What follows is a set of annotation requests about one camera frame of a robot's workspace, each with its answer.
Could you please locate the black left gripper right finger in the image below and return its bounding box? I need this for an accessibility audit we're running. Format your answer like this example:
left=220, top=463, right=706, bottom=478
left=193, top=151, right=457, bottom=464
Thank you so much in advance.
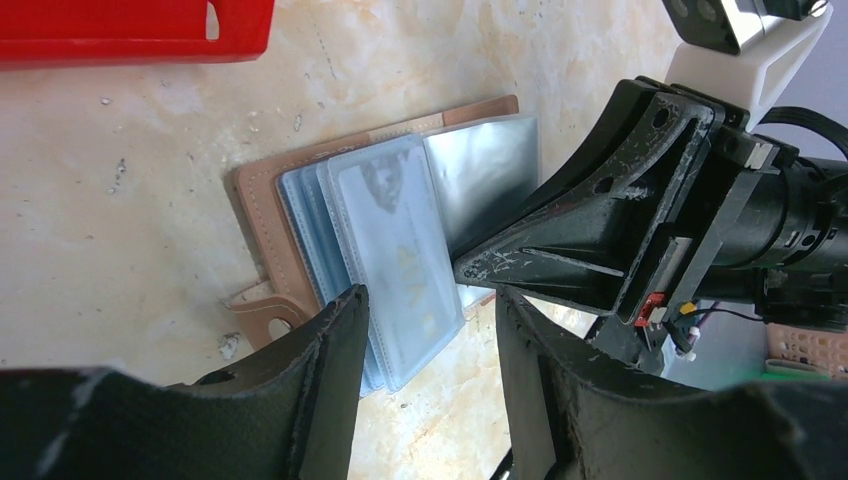
left=496, top=288, right=847, bottom=479

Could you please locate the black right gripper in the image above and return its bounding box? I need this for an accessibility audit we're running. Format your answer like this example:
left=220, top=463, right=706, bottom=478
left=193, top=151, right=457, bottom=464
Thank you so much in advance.
left=453, top=78, right=799, bottom=373

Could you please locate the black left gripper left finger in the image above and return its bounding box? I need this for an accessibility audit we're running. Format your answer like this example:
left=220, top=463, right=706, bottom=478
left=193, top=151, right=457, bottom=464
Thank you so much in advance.
left=1, top=285, right=369, bottom=479

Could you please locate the white VIP card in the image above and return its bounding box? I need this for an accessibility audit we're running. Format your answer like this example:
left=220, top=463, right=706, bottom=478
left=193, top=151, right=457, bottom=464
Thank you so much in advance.
left=318, top=134, right=465, bottom=392

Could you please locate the brown leather card holder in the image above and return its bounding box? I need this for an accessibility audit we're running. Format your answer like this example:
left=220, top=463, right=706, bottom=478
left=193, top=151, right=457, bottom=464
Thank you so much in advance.
left=232, top=95, right=539, bottom=395

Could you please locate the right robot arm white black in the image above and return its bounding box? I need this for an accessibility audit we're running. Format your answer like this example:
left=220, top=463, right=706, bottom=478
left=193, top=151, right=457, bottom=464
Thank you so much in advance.
left=452, top=77, right=847, bottom=373

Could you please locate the pink perforated basket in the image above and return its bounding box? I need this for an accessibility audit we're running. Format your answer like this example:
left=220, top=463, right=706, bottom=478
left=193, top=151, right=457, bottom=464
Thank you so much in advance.
left=766, top=324, right=847, bottom=380

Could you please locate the red plastic bin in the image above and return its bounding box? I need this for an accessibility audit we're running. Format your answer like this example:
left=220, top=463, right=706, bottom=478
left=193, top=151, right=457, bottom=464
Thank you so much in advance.
left=1, top=0, right=274, bottom=71

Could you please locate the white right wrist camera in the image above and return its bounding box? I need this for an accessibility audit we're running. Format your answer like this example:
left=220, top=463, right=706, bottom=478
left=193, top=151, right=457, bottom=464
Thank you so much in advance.
left=662, top=0, right=835, bottom=131

